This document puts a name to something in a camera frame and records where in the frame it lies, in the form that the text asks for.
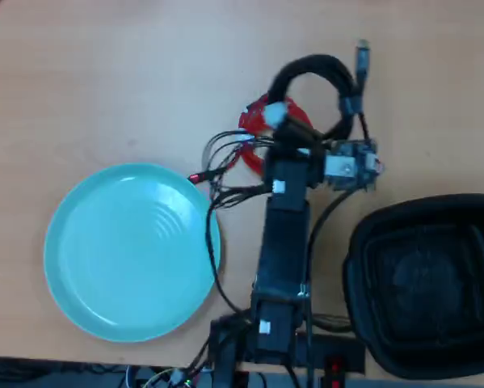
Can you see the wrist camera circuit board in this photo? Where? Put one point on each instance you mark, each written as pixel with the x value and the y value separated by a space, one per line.
pixel 354 163

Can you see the light blue round plate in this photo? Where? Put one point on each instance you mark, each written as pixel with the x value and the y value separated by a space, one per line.
pixel 132 254

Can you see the black plastic tray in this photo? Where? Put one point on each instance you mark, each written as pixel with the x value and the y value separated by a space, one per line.
pixel 423 283

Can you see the black base clamp mount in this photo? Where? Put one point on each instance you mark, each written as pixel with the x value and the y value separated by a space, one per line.
pixel 338 343

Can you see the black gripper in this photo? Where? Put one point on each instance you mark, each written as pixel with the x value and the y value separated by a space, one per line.
pixel 294 153

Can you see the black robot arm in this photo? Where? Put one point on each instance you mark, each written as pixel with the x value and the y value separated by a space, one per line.
pixel 282 250

